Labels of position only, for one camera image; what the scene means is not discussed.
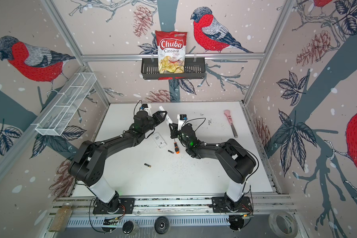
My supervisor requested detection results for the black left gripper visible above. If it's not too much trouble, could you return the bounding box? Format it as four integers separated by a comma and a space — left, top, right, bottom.
142, 110, 167, 134

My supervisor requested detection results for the orange black screwdriver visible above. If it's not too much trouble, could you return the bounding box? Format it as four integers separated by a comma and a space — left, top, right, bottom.
174, 138, 179, 154

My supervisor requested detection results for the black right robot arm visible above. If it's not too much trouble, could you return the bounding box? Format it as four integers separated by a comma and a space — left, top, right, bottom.
169, 123, 259, 210

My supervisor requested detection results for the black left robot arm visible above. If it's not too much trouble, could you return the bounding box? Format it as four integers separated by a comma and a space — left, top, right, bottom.
68, 111, 168, 213

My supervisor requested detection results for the Chuba cassava chips bag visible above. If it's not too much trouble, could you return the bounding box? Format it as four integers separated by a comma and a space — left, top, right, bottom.
155, 31, 187, 73

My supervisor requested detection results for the black round speaker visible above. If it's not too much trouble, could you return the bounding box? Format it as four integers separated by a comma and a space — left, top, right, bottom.
154, 216, 170, 235

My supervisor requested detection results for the black round cap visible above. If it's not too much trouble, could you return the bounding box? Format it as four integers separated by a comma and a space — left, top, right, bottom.
122, 220, 139, 236

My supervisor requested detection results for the clear tape roll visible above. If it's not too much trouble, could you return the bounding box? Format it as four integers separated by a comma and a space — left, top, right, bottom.
268, 211, 298, 238

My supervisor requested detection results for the glass jar with grains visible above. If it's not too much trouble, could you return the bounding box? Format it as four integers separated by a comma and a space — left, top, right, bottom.
48, 202, 72, 232

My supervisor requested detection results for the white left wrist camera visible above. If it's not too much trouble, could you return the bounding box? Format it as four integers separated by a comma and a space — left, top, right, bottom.
140, 104, 152, 117

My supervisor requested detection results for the pink handled knife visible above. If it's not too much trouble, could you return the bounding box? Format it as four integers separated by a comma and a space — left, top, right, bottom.
224, 110, 238, 138

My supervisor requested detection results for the black wire basket shelf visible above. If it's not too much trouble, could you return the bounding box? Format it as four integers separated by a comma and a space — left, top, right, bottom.
141, 58, 206, 80

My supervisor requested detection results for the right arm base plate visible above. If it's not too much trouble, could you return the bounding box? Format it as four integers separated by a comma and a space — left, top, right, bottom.
209, 195, 253, 214

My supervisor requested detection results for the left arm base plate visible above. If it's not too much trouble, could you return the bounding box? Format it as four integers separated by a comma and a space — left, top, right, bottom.
92, 197, 135, 215

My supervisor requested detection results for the white mesh wall shelf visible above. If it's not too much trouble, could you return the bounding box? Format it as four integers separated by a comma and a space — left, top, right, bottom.
35, 72, 97, 136

